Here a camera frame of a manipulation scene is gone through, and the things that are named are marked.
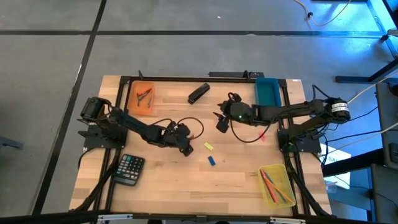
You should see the white cable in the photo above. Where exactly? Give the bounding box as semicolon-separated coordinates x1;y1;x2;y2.
323;121;398;156

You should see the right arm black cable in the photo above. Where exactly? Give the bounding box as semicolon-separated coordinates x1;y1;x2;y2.
229;119;280;144

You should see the black bracket bar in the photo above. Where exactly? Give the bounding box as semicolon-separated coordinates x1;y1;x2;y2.
207;70;265;79

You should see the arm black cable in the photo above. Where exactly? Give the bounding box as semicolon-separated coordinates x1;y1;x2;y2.
229;119;280;144
150;116;205;141

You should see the black desk leg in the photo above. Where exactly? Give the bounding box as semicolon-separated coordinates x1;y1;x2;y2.
362;0;398;60

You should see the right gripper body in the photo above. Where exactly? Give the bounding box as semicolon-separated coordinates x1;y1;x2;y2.
224;100;253;124

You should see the yellow plastic bin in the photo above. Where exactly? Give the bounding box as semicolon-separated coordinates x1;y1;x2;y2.
257;164;296;210

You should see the black desk foot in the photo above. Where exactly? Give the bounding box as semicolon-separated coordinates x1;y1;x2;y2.
335;57;398;84
322;148;384;177

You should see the orange plastic bin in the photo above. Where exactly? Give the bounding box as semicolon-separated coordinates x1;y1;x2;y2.
127;81;156;116

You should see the cream cable with black knot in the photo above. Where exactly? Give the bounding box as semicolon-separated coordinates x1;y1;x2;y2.
294;0;352;27

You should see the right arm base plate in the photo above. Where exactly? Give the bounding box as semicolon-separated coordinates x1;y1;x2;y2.
277;129;322;154

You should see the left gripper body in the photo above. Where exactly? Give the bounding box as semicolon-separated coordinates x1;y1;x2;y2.
162;123;191;149

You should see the black aluminium table frame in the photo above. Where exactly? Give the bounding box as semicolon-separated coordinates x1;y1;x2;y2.
70;75;332;218

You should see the teal blue plastic bin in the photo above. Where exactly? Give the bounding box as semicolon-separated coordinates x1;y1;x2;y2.
254;77;282;107

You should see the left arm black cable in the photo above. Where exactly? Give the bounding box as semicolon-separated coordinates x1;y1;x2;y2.
150;116;205;141

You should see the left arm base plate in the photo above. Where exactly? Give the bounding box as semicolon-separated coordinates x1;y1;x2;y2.
77;123;128;149

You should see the black calculator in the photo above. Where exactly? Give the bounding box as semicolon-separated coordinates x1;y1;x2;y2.
111;154;146;187

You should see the silver bracket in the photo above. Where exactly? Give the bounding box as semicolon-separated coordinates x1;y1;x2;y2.
269;217;307;224
96;213;134;222

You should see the white paper sheet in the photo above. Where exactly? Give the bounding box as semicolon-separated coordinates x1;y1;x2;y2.
318;142;352;190

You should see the grey cabinet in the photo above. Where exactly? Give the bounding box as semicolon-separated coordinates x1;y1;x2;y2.
375;82;398;170
369;163;398;224

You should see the black stapler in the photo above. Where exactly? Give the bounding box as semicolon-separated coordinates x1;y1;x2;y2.
187;82;211;105

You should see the black frame beam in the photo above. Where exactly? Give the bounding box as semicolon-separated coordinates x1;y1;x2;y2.
0;210;398;224

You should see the grey chair base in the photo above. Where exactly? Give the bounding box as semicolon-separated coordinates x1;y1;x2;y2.
0;136;24;150

